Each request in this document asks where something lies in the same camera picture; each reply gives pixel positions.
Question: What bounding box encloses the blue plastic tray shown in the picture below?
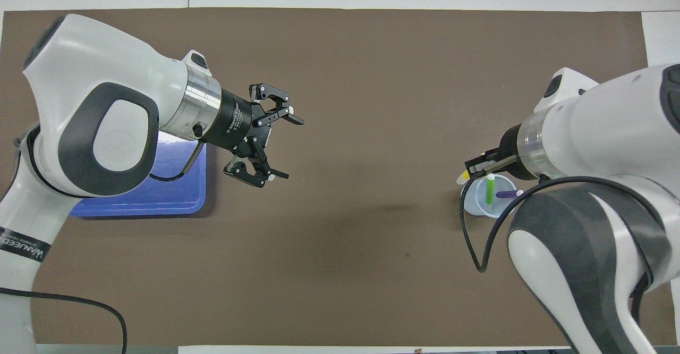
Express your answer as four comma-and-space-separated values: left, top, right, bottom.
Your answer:
70, 131, 207, 218

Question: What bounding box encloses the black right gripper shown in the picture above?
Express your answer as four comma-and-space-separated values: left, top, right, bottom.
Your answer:
464, 124, 537, 181

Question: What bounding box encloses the black velcro cable strap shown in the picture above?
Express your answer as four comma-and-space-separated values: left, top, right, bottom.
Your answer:
0, 226, 52, 262

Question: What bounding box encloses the pale blue mesh pen cup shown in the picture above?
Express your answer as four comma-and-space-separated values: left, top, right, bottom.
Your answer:
461, 173, 519, 220

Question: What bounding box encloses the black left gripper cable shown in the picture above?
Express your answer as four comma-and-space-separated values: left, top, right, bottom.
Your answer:
0, 140, 207, 354

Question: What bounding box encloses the brown table mat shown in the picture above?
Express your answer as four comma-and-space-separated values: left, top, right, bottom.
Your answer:
0, 7, 678, 347

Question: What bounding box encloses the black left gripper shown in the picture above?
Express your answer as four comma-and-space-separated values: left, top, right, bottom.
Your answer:
204, 82, 305, 189

